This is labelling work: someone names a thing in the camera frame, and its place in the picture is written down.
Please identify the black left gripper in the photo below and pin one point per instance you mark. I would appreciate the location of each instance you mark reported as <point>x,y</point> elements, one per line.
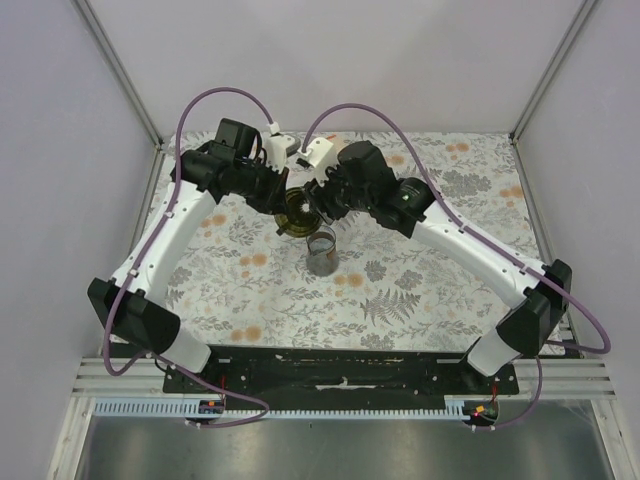
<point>274,202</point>

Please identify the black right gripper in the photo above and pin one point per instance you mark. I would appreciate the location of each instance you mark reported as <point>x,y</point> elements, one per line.
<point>320,196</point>

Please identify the green glass coffee dripper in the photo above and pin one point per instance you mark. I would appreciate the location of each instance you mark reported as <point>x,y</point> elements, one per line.
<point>298,220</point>

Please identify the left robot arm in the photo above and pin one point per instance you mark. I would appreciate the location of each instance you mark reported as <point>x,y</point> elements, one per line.
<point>131,304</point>

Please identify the floral patterned tablecloth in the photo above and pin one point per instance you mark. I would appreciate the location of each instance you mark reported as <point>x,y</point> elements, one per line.
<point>239,282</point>

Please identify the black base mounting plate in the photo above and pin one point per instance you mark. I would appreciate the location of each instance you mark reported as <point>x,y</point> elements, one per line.
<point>326,379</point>

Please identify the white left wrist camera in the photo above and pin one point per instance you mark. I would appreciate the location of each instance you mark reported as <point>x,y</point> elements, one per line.
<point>279,147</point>

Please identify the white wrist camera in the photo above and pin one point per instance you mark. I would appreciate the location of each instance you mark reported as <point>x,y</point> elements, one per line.
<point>320,154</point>
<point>279,147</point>

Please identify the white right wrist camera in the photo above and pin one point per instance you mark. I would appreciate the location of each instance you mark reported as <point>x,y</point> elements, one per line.
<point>320,154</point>

